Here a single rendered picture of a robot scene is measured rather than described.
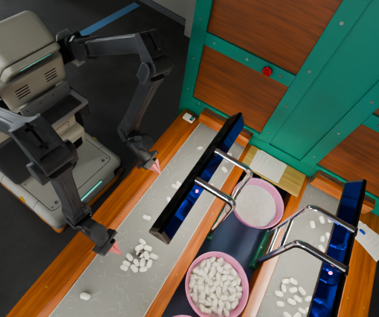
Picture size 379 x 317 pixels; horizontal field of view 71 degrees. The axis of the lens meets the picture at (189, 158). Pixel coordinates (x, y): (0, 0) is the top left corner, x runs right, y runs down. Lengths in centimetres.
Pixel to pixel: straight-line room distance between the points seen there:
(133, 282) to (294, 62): 109
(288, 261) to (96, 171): 130
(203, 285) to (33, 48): 108
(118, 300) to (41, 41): 98
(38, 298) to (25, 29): 94
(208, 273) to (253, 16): 105
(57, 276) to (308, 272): 107
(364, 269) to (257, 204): 55
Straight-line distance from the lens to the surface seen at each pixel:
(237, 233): 138
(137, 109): 100
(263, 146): 151
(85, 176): 191
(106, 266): 123
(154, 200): 130
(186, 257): 121
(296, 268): 139
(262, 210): 141
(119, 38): 95
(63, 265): 124
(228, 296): 126
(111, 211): 126
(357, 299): 149
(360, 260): 155
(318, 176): 149
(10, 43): 105
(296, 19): 111
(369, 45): 111
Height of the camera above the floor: 194
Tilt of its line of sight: 58 degrees down
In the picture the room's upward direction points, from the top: 15 degrees clockwise
